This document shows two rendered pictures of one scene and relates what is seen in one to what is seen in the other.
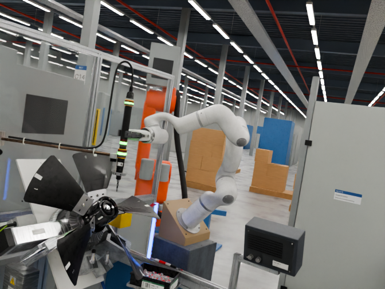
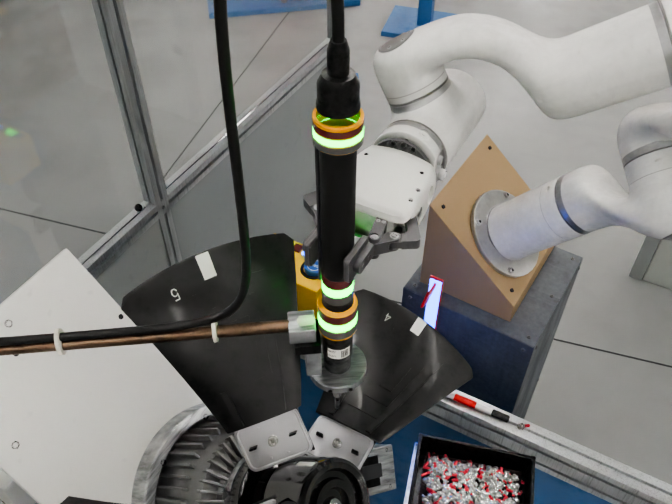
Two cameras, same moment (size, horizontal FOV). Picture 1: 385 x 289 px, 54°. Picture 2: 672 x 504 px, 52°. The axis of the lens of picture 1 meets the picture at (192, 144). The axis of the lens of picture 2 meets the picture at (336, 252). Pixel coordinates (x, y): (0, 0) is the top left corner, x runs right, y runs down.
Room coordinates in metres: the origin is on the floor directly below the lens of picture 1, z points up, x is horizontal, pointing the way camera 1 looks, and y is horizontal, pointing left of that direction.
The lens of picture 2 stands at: (1.36, 0.36, 2.06)
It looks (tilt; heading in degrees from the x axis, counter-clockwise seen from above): 46 degrees down; 357
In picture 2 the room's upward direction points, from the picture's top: straight up
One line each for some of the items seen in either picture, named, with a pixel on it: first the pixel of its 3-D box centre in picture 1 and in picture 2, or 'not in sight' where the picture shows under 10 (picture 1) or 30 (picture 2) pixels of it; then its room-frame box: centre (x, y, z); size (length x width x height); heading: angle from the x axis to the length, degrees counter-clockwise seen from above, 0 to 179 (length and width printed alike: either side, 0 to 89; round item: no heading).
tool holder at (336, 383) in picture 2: (118, 164); (328, 345); (1.84, 0.34, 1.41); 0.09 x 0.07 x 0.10; 93
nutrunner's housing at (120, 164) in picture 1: (124, 133); (337, 250); (1.84, 0.33, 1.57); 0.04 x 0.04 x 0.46
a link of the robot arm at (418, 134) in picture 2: (146, 135); (409, 159); (1.99, 0.24, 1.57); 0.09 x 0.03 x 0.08; 58
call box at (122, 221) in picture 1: (116, 218); (295, 278); (2.30, 0.39, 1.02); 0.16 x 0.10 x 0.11; 58
